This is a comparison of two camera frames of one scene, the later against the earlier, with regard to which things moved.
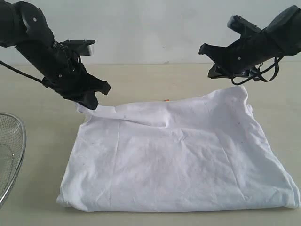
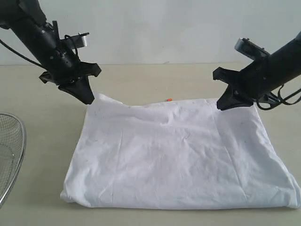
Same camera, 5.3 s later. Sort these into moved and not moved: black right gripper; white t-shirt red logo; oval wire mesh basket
Moved: black right gripper
Not moved: oval wire mesh basket; white t-shirt red logo
